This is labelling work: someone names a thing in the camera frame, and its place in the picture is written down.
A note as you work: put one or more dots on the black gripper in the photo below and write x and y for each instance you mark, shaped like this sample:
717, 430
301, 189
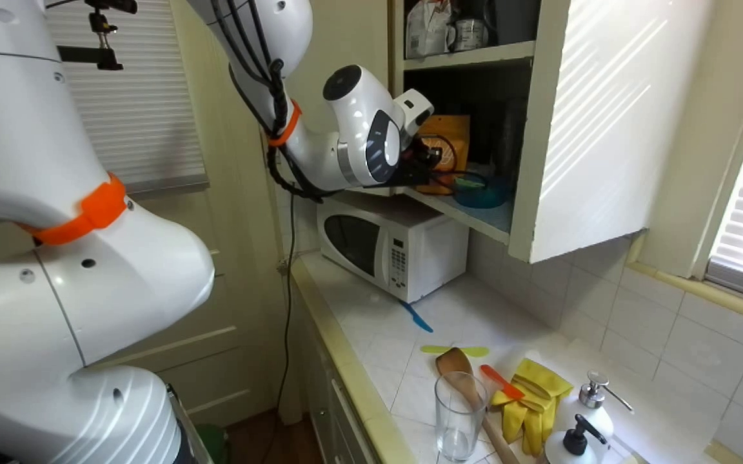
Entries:
419, 157

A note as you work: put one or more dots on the orange sachet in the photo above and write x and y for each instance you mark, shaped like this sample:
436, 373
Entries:
452, 133

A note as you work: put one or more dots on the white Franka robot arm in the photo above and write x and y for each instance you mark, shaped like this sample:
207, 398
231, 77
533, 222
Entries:
44, 344

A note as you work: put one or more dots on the cream cabinet door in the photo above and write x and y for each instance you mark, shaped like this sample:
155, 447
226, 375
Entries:
363, 34
612, 131

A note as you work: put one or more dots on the cream lower cabinet drawers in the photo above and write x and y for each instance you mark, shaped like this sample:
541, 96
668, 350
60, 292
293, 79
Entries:
334, 421

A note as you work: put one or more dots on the white bowl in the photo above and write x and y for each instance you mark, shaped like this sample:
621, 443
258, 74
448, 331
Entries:
481, 172

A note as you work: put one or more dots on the teal bowl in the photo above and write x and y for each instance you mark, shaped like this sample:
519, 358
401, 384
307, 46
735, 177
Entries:
483, 194

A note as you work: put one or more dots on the white microwave oven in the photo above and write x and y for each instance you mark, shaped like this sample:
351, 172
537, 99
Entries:
413, 248

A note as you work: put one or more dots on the white mug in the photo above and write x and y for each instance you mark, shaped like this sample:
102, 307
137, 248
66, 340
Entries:
474, 34

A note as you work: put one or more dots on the blue plastic utensil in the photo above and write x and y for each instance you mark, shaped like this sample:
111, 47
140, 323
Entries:
419, 320

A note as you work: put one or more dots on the dark container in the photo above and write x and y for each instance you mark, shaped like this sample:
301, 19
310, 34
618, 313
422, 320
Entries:
514, 23

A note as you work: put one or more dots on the yellow-green plastic utensil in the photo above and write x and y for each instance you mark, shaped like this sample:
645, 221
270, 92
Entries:
476, 353

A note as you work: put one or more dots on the wooden spoon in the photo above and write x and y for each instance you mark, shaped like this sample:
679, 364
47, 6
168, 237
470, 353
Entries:
456, 368

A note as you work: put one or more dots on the yellow sponge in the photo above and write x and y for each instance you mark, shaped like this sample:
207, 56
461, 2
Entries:
546, 378

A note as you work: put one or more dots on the clear drinking glass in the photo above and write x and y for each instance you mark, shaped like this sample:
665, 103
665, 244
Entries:
458, 430

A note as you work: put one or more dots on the yellow rubber gloves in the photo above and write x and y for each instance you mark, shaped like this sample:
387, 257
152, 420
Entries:
536, 417

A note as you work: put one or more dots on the cream panel door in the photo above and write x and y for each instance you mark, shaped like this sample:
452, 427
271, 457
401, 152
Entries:
232, 344

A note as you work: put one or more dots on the soap dispenser with silver pump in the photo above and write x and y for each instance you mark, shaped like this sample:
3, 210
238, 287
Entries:
594, 402

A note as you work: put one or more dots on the soap dispenser with black pump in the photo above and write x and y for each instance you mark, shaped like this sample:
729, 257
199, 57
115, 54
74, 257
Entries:
573, 443

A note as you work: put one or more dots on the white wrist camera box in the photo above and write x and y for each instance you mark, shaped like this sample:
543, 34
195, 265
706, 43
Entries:
413, 106

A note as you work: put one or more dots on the cream open wall cabinet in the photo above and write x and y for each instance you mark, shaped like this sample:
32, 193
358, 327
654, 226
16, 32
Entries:
466, 54

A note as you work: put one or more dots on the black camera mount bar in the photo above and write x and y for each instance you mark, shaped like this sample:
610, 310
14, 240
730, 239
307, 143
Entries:
102, 57

